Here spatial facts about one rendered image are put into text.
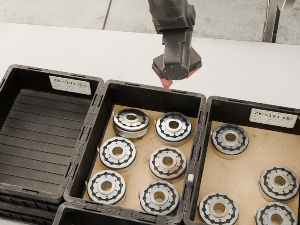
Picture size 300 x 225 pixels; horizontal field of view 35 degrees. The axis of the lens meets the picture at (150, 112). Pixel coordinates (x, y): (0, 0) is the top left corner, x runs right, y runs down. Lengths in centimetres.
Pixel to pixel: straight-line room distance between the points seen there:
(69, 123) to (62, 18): 163
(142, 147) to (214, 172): 21
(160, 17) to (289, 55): 92
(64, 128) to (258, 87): 69
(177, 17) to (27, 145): 66
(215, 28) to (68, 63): 131
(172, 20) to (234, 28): 192
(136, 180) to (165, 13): 53
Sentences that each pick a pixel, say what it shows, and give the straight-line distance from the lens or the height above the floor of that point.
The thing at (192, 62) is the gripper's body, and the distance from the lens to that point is 115.
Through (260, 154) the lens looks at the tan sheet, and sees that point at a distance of 140.
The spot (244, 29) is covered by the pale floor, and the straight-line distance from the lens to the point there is 292.
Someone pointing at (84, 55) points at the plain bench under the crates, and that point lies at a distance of 181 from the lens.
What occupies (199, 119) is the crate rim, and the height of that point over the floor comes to 92.
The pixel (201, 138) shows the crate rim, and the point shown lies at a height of 93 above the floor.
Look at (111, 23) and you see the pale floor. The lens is 294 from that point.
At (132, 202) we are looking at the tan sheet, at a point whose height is 83.
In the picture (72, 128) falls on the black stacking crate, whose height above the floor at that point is 83.
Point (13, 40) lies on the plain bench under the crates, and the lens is 193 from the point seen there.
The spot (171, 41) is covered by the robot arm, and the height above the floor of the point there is 127.
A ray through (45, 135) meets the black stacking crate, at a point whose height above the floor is 83.
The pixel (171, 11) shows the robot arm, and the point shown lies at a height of 135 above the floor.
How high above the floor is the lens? 200
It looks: 54 degrees down
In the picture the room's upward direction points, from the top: 3 degrees counter-clockwise
